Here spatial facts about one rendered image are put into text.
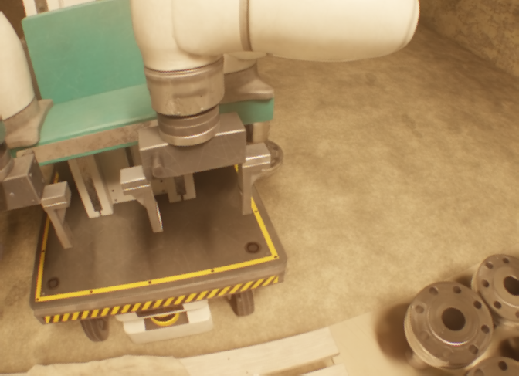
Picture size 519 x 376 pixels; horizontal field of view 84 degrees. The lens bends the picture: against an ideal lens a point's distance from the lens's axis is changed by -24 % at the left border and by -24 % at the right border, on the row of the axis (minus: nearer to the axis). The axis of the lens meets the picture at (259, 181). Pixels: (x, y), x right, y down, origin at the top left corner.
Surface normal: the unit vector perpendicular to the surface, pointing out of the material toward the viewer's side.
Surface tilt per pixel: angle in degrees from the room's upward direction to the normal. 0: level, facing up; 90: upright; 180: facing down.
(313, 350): 0
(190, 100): 90
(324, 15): 87
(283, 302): 0
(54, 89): 90
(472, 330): 0
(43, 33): 90
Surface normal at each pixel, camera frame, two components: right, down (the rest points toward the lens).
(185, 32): 0.00, 0.71
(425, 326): 0.00, -0.76
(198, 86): 0.48, 0.57
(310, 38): -0.12, 0.86
